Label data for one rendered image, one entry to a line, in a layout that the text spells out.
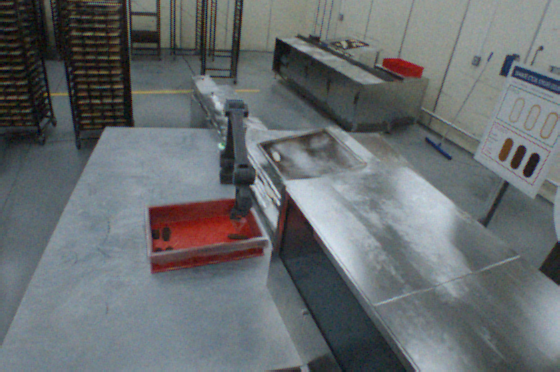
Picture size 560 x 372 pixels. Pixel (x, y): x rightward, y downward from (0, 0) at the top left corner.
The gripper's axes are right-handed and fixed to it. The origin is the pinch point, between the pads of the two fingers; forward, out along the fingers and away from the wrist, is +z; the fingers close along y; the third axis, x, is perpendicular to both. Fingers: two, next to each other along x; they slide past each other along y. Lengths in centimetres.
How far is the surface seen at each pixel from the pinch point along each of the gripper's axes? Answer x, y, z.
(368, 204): 44, 28, -38
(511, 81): 101, -27, -73
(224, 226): -8.4, -6.8, 8.2
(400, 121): 154, -378, 64
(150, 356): -14, 60, 10
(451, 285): 62, 56, -37
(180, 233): -25.7, 3.6, 8.2
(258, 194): 2.5, -32.0, 4.0
